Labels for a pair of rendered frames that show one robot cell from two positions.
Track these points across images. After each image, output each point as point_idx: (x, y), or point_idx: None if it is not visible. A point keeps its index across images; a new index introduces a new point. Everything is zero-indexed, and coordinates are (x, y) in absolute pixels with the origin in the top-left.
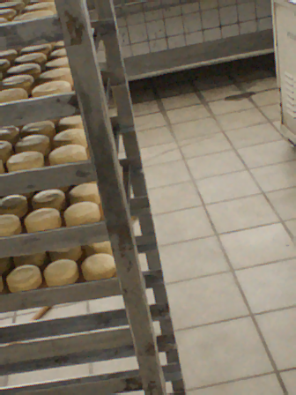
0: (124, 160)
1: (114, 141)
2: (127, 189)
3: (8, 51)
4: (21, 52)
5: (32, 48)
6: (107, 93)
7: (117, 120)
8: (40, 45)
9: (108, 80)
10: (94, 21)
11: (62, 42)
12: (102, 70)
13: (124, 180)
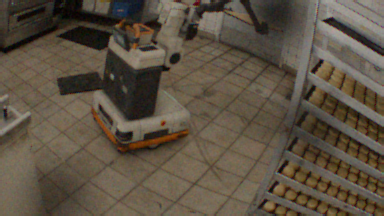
0: (257, 209)
1: (273, 187)
2: (265, 200)
3: (323, 151)
4: (319, 148)
5: (315, 147)
6: (285, 160)
7: (265, 193)
8: (312, 147)
9: (277, 171)
10: (286, 150)
11: (305, 142)
12: (277, 173)
13: (262, 206)
